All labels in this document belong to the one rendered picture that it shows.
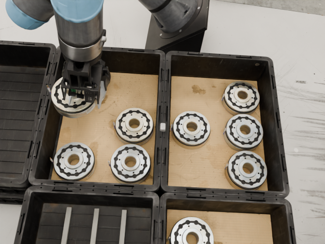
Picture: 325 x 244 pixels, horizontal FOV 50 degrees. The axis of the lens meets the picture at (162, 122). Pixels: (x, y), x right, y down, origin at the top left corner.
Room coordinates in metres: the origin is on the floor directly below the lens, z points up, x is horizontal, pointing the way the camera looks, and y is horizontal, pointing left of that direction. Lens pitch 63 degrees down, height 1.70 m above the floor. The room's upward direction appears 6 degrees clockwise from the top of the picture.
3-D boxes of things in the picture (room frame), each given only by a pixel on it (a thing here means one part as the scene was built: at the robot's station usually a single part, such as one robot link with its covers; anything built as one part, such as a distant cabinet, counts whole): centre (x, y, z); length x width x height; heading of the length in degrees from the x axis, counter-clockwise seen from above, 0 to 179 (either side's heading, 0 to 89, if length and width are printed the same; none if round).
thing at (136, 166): (0.30, 0.07, 0.86); 0.05 x 0.05 x 0.01
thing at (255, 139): (0.42, -0.22, 0.86); 0.10 x 0.10 x 0.01
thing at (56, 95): (0.40, 0.21, 1.01); 0.10 x 0.10 x 0.01
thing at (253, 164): (0.31, -0.23, 0.86); 0.05 x 0.05 x 0.01
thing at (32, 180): (0.40, 0.15, 0.92); 0.40 x 0.30 x 0.02; 3
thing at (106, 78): (0.40, 0.14, 1.08); 0.05 x 0.02 x 0.09; 93
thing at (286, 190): (0.42, -0.15, 0.92); 0.40 x 0.30 x 0.02; 3
